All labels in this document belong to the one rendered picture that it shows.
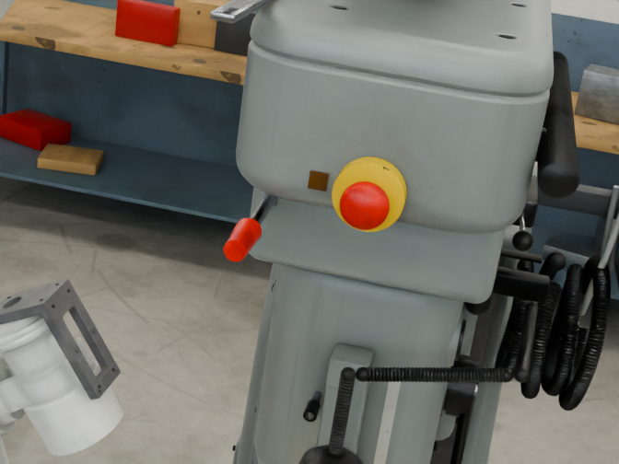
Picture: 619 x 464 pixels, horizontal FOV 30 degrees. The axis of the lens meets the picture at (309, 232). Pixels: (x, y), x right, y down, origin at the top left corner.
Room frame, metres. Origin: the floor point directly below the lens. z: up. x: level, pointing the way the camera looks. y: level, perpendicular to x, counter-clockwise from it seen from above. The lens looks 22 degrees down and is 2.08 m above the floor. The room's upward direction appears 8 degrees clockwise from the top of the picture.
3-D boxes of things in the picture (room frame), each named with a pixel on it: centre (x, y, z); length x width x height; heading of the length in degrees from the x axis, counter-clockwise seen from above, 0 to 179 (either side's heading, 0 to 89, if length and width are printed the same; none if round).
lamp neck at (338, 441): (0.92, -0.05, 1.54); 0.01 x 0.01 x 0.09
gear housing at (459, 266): (1.17, -0.08, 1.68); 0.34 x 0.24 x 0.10; 172
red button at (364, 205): (0.87, -0.04, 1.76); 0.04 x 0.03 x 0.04; 82
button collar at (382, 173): (0.90, -0.04, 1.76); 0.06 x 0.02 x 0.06; 82
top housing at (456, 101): (1.14, -0.08, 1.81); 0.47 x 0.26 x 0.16; 172
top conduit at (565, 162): (1.14, -0.22, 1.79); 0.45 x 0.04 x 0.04; 172
